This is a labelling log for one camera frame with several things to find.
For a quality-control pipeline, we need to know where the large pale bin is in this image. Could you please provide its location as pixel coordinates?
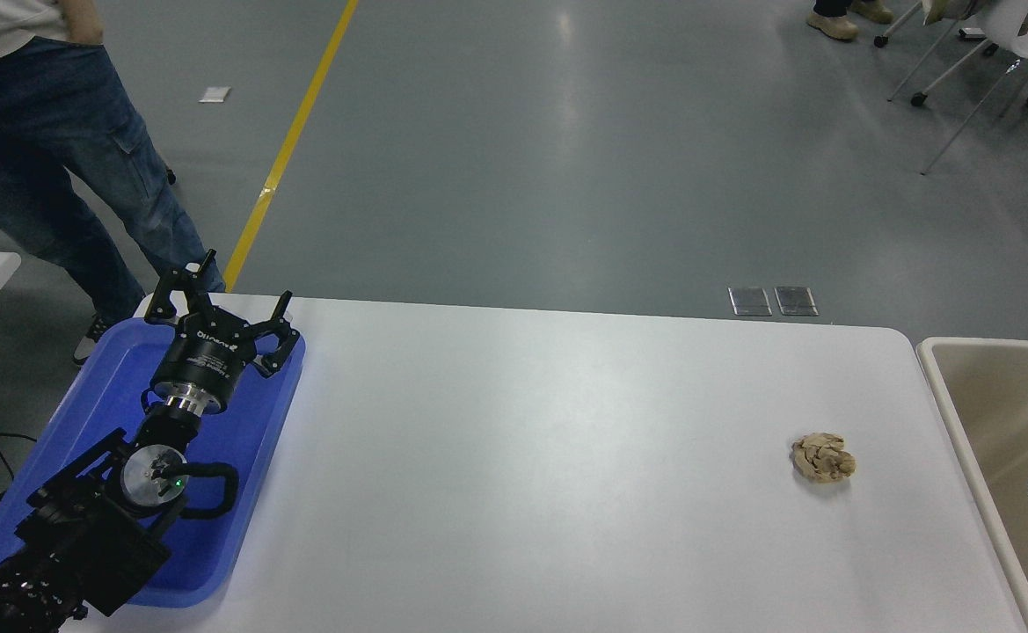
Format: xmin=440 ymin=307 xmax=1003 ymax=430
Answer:
xmin=916 ymin=337 xmax=1028 ymax=633

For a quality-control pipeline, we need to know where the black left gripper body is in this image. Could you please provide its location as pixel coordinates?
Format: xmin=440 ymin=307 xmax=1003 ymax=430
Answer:
xmin=149 ymin=309 xmax=259 ymax=413

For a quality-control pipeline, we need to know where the crumpled tan paper ball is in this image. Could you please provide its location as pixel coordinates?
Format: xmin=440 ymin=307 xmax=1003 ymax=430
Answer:
xmin=791 ymin=433 xmax=857 ymax=484

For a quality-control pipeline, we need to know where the person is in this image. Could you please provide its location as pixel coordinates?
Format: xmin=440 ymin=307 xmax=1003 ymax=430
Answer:
xmin=808 ymin=0 xmax=895 ymax=41
xmin=0 ymin=0 xmax=226 ymax=367

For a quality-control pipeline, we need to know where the blue plastic tray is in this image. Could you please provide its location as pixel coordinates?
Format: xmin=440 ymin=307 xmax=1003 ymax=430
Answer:
xmin=0 ymin=316 xmax=307 ymax=609

